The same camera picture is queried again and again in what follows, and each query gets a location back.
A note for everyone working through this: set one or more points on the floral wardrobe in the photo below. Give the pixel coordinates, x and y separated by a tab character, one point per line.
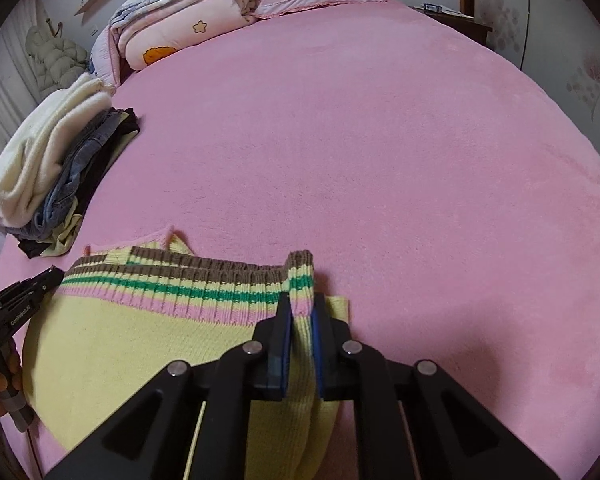
545	25

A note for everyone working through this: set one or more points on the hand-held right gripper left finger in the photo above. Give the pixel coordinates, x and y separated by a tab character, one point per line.
282	355

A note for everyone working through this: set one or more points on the pink bed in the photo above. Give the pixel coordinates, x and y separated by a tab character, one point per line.
380	160

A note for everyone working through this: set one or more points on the yellow striped knit cardigan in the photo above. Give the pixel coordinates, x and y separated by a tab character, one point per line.
130	350

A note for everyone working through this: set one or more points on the white curtain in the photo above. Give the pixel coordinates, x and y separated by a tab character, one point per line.
5	100

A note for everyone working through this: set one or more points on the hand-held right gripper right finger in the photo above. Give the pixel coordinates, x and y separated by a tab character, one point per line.
321	360

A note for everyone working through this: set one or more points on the folded white fleece garment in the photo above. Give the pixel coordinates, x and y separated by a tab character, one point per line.
35	150

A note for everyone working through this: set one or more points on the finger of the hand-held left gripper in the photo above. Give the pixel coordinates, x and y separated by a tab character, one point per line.
42	292
30	282

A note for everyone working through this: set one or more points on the small pillow with blue print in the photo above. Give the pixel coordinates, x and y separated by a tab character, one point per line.
104	55

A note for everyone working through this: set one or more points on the folded pink flower quilt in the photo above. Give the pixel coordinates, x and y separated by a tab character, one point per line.
190	35

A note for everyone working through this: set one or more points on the folded blue jeans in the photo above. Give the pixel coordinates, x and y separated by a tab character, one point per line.
75	175

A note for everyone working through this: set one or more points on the dark wooden nightstand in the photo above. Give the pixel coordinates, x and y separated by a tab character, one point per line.
460	22

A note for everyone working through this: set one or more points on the folded black garment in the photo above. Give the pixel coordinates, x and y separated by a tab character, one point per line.
111	152

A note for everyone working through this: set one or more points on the small dark box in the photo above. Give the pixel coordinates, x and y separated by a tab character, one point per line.
431	7

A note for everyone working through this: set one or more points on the green puffer jacket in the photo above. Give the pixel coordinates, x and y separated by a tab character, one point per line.
55	62

